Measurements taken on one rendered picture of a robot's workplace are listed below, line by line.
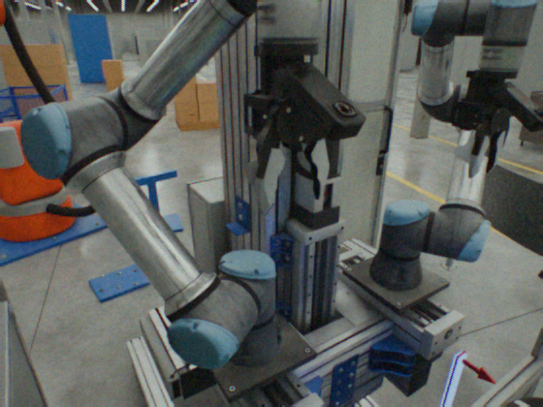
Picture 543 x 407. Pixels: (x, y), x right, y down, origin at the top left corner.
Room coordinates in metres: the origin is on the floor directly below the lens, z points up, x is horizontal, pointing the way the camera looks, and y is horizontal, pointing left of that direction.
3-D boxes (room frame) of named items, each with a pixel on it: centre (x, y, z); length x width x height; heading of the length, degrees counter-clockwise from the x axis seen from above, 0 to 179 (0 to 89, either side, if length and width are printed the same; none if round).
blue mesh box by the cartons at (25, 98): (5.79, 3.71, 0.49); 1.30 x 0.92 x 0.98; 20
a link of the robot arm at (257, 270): (0.65, 0.05, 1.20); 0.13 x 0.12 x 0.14; 156
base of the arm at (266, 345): (0.66, 0.05, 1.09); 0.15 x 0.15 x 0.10
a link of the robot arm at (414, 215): (0.92, -0.38, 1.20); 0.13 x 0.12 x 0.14; 63
